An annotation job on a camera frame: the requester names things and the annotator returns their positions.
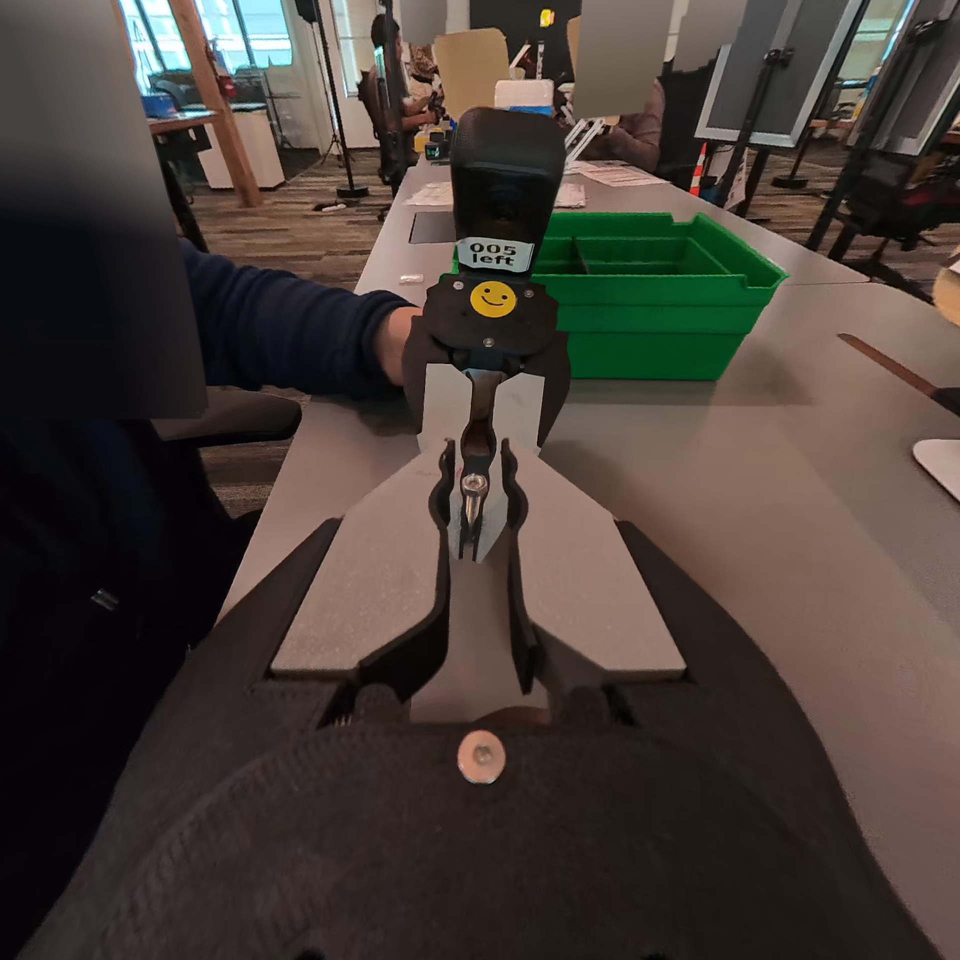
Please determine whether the wooden post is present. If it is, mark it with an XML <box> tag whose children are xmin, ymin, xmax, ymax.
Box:
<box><xmin>169</xmin><ymin>0</ymin><xmax>263</xmax><ymax>210</ymax></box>

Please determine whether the black light stand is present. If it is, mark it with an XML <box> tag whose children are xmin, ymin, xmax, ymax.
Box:
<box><xmin>311</xmin><ymin>0</ymin><xmax>370</xmax><ymax>199</ymax></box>

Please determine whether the wooden desk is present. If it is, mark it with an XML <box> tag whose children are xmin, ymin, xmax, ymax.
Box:
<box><xmin>148</xmin><ymin>111</ymin><xmax>221</xmax><ymax>137</ymax></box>

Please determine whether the text printed paper sheet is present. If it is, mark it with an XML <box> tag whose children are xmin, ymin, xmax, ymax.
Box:
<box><xmin>578</xmin><ymin>160</ymin><xmax>670</xmax><ymax>190</ymax></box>

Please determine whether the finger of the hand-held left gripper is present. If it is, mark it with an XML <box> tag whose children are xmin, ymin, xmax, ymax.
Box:
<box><xmin>471</xmin><ymin>374</ymin><xmax>544</xmax><ymax>566</ymax></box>
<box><xmin>418</xmin><ymin>361</ymin><xmax>483</xmax><ymax>562</ymax></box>

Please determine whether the person's left forearm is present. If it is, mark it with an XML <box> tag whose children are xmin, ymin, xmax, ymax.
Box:
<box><xmin>180</xmin><ymin>244</ymin><xmax>410</xmax><ymax>399</ymax></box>

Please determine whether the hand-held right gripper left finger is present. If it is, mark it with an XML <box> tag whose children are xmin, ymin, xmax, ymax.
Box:
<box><xmin>269</xmin><ymin>439</ymin><xmax>460</xmax><ymax>705</ymax></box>

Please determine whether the white tilting document stand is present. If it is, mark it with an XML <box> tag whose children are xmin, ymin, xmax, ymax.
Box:
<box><xmin>913</xmin><ymin>256</ymin><xmax>960</xmax><ymax>506</ymax></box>

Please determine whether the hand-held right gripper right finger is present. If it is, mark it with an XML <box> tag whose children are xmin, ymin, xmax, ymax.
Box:
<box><xmin>500</xmin><ymin>439</ymin><xmax>689</xmax><ymax>699</ymax></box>

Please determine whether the brown cardboard sheet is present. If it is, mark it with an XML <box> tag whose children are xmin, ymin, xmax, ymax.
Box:
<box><xmin>434</xmin><ymin>29</ymin><xmax>512</xmax><ymax>106</ymax></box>

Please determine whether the black office chair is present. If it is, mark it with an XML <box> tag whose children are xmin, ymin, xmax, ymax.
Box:
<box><xmin>854</xmin><ymin>145</ymin><xmax>960</xmax><ymax>254</ymax></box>

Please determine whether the blue printed packet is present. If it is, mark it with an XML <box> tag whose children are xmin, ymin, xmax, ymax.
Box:
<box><xmin>495</xmin><ymin>81</ymin><xmax>558</xmax><ymax>118</ymax></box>

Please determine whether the green plastic bin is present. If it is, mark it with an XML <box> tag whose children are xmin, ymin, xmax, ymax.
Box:
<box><xmin>451</xmin><ymin>213</ymin><xmax>786</xmax><ymax>382</ymax></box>

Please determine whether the white cabinet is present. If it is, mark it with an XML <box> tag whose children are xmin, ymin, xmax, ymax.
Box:
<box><xmin>196</xmin><ymin>114</ymin><xmax>287</xmax><ymax>190</ymax></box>

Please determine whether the black chair armrest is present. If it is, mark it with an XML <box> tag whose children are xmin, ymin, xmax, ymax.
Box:
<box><xmin>154</xmin><ymin>389</ymin><xmax>303</xmax><ymax>449</ymax></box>

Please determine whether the silver hex bolt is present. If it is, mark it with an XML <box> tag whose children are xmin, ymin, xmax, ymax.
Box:
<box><xmin>460</xmin><ymin>473</ymin><xmax>492</xmax><ymax>541</ymax></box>

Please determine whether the grey panel on stand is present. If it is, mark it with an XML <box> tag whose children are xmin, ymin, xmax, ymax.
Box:
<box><xmin>848</xmin><ymin>0</ymin><xmax>960</xmax><ymax>160</ymax></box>
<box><xmin>695</xmin><ymin>0</ymin><xmax>852</xmax><ymax>221</ymax></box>

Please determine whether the person's left hand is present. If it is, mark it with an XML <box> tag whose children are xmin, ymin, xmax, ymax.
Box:
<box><xmin>377</xmin><ymin>303</ymin><xmax>423</xmax><ymax>389</ymax></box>

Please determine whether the clear acrylic stand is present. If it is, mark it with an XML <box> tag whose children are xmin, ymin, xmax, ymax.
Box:
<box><xmin>562</xmin><ymin>118</ymin><xmax>608</xmax><ymax>162</ymax></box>

